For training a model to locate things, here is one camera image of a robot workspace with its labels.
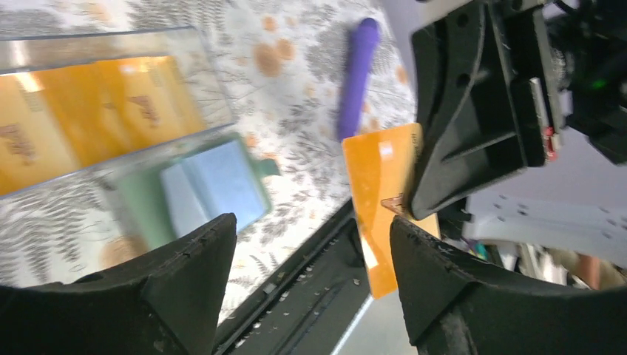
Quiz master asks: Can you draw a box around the gold vip card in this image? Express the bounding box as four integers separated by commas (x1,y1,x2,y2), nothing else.
1,56,206,195
342,123,441,299

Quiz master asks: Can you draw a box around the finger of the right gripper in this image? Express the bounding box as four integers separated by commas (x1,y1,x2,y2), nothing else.
409,1,546,219

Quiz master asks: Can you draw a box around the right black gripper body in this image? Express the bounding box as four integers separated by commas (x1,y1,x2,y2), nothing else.
509,1,563,162

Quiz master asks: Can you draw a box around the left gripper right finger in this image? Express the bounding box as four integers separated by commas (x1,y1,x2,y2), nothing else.
390,217,626,354

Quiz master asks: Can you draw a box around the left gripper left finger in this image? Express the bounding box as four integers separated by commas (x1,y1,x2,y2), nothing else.
1,213,237,354

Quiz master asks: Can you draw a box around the gold VIP card in box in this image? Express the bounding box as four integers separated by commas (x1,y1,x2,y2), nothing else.
1,56,206,195

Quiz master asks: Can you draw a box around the purple cylinder tube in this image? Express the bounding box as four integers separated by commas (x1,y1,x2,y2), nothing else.
337,18,380,141

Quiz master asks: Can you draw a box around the clear box with orange blocks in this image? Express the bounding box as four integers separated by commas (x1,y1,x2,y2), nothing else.
1,27,234,195

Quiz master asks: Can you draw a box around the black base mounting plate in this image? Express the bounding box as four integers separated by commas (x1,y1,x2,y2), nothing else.
212,201,370,354

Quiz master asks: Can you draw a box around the floral table mat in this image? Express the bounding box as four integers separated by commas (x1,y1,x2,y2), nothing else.
1,1,415,321

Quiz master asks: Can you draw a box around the green card holder wallet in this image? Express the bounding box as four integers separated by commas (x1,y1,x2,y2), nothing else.
111,133,279,251

